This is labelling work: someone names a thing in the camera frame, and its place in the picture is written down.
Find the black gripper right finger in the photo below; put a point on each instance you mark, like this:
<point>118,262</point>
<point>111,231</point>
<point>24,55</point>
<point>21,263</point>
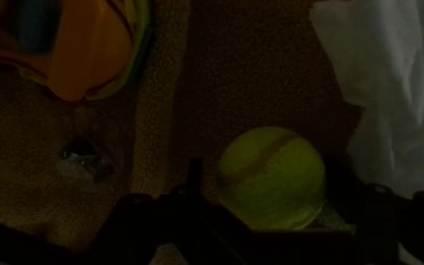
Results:
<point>364,206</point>

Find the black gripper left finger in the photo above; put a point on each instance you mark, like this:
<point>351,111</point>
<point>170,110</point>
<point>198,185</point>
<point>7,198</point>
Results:
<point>195,176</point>

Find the yellow-green tennis ball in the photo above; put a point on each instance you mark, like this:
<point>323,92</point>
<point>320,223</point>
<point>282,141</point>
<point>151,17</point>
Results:
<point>272,178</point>

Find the white crumpled plastic bag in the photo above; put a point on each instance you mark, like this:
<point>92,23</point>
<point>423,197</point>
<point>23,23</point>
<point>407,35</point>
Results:
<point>394,88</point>

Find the orange colourful toy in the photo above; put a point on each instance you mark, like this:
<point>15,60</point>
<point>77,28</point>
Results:
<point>74,44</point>

